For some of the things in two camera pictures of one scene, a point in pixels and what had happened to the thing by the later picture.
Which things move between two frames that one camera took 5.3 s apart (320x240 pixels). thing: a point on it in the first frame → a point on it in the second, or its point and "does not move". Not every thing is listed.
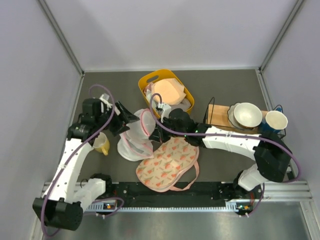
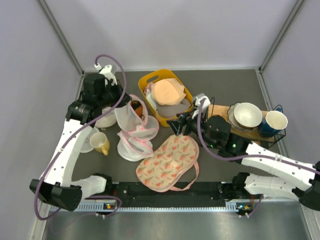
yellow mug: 101,144 does not move
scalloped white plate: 232,119 does not move
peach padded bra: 170,90 does not move
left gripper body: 117,123 → 113,94
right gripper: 159,135 → 187,118
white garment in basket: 153,101 does not move
